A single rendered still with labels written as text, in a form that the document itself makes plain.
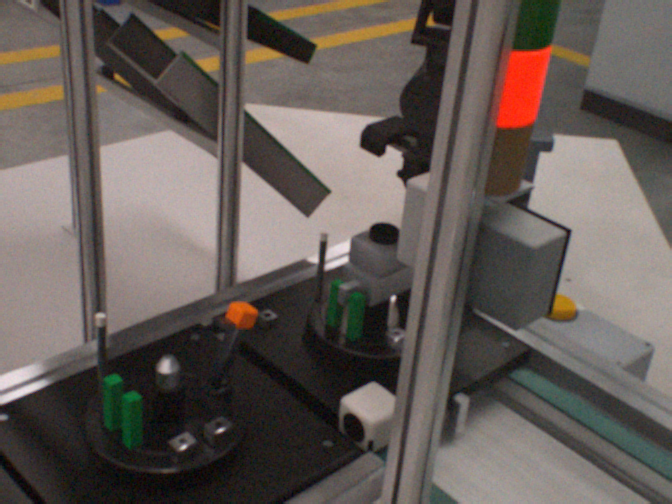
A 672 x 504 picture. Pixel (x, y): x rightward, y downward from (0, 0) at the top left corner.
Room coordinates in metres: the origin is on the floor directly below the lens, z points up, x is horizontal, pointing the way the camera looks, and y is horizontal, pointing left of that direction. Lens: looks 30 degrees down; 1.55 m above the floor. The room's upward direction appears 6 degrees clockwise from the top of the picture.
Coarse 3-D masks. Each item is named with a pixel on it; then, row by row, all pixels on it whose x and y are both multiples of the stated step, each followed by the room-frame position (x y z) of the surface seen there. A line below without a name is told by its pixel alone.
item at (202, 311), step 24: (288, 264) 0.96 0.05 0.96; (312, 264) 0.97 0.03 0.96; (336, 264) 0.97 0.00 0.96; (240, 288) 0.90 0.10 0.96; (264, 288) 0.91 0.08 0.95; (168, 312) 0.84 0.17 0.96; (192, 312) 0.84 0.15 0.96; (216, 312) 0.85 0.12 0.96; (120, 336) 0.79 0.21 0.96; (144, 336) 0.80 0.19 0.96; (48, 360) 0.74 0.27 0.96; (72, 360) 0.74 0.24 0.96; (96, 360) 0.75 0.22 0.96; (0, 384) 0.70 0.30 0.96; (24, 384) 0.71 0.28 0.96; (48, 384) 0.70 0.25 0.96; (360, 456) 0.65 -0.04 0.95; (336, 480) 0.61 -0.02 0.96; (360, 480) 0.62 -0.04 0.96
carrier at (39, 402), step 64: (64, 384) 0.69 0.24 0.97; (128, 384) 0.68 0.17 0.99; (192, 384) 0.69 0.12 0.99; (256, 384) 0.72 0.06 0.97; (0, 448) 0.61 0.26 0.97; (64, 448) 0.61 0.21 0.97; (128, 448) 0.60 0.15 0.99; (192, 448) 0.59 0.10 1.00; (256, 448) 0.63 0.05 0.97; (320, 448) 0.64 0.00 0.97
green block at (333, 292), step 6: (336, 282) 0.80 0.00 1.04; (342, 282) 0.81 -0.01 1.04; (336, 288) 0.80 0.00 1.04; (330, 294) 0.80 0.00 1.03; (336, 294) 0.80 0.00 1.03; (330, 300) 0.80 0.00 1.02; (336, 300) 0.80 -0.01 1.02; (330, 306) 0.80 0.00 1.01; (336, 306) 0.80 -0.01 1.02; (342, 306) 0.80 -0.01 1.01; (330, 312) 0.80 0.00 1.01; (336, 312) 0.80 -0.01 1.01; (342, 312) 0.80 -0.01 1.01; (330, 318) 0.80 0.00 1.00; (336, 318) 0.80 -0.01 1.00; (342, 318) 0.80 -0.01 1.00; (330, 324) 0.80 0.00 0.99; (336, 324) 0.80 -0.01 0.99
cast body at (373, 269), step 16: (384, 224) 0.83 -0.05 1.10; (352, 240) 0.82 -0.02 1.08; (368, 240) 0.82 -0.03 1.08; (384, 240) 0.81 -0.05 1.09; (352, 256) 0.82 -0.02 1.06; (368, 256) 0.80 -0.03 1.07; (384, 256) 0.80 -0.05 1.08; (352, 272) 0.81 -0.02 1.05; (368, 272) 0.80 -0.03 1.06; (384, 272) 0.80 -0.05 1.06; (400, 272) 0.82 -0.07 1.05; (352, 288) 0.79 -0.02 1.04; (368, 288) 0.79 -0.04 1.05; (384, 288) 0.80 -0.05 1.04; (400, 288) 0.82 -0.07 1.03; (368, 304) 0.79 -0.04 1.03
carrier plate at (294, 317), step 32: (288, 288) 0.89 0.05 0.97; (256, 320) 0.82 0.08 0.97; (288, 320) 0.83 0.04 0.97; (256, 352) 0.77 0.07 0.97; (288, 352) 0.78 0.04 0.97; (288, 384) 0.74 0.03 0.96; (320, 384) 0.73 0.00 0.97; (352, 384) 0.73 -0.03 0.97; (384, 384) 0.74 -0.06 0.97; (320, 416) 0.70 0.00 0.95
